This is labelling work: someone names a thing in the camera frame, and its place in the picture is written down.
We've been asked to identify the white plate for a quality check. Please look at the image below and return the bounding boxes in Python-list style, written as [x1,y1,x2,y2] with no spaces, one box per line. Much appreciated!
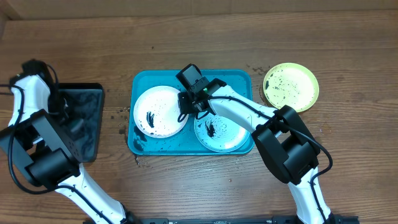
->
[133,86,188,138]

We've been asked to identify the yellow-green plate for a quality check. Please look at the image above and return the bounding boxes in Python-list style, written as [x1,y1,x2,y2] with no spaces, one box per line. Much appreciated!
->
[263,63,320,113]

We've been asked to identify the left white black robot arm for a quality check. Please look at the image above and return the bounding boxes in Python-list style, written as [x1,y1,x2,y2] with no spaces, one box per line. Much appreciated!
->
[1,59,139,223]

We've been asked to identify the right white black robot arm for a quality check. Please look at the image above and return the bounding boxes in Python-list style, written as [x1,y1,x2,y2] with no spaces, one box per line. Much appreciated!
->
[178,77,333,223]

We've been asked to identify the black water tray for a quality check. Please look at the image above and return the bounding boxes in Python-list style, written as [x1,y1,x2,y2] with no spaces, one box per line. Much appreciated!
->
[52,83,104,162]

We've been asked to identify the light blue dirty plate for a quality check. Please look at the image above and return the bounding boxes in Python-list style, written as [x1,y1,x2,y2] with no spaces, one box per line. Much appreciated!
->
[193,113,254,154]

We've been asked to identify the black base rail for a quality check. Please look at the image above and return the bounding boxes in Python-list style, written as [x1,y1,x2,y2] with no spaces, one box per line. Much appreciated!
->
[140,215,360,224]

